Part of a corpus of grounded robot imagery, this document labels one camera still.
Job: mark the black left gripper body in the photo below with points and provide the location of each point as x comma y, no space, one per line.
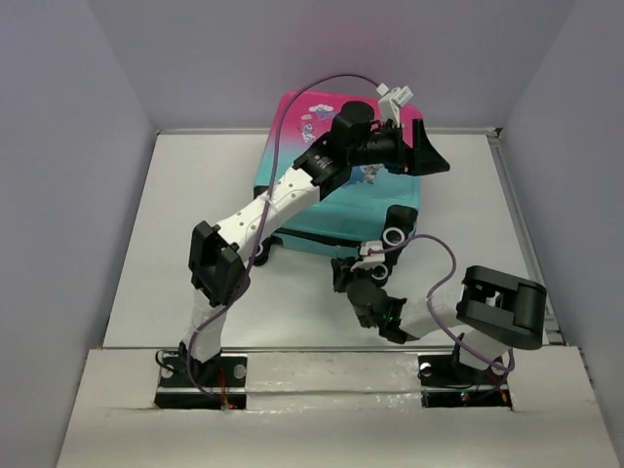
386,148

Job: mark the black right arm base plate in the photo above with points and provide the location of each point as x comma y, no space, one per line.
447,384

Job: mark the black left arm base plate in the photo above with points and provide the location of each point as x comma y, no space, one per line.
218,385

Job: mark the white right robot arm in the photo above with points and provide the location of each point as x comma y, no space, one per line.
496,314

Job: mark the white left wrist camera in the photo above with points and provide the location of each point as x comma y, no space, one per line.
391,101

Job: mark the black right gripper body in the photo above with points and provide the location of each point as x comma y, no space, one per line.
348,276

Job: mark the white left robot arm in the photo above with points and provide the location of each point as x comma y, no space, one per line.
222,256

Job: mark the pink and teal suitcase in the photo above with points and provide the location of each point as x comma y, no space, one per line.
371,199

